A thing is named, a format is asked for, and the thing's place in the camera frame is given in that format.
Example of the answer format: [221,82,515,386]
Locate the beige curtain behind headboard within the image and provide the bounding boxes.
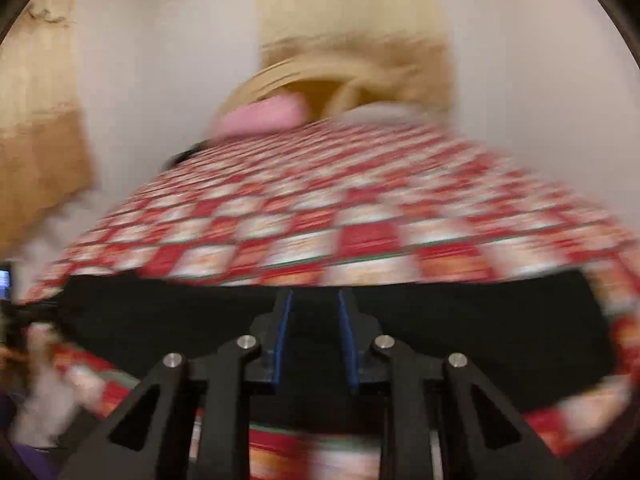
[255,0,454,110]

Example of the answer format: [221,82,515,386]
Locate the purple sleeved forearm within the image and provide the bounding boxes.
[0,393,61,480]

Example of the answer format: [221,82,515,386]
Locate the cream wooden headboard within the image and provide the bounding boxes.
[219,54,402,124]

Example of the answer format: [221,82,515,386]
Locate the black pants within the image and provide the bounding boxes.
[49,266,616,436]

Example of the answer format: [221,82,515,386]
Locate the black object beside bed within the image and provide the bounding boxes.
[164,141,208,170]

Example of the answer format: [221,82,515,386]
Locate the beige curtain on left wall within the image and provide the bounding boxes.
[1,0,93,256]

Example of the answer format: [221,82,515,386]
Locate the striped grey pillow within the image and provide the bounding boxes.
[333,101,440,125]

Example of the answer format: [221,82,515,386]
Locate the red teddy patchwork bedspread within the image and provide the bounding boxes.
[28,122,639,479]

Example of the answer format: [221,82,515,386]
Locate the pink folded blanket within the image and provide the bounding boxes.
[209,93,309,142]

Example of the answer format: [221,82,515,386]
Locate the person's left hand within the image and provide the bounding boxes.
[10,323,106,448]

